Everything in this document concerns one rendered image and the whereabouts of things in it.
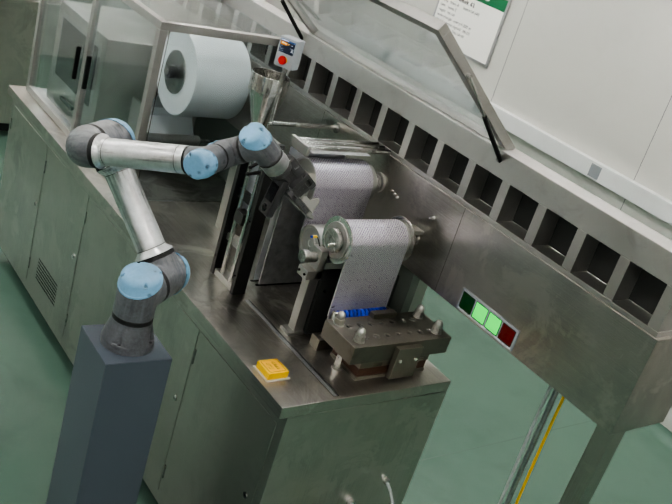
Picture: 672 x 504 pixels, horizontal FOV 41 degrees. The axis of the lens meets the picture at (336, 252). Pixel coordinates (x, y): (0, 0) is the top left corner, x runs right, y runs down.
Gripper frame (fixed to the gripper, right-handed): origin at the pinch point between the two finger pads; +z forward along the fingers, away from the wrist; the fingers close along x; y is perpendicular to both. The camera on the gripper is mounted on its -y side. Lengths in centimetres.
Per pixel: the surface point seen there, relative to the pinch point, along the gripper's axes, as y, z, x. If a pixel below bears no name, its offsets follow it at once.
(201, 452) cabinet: -74, 49, 4
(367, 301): -2.0, 42.6, -4.2
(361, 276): 1.4, 31.8, -4.2
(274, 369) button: -37.1, 21.7, -15.8
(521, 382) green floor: 46, 264, 61
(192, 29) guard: 22, -11, 98
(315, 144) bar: 20.5, 8.5, 29.4
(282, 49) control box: 36, -7, 57
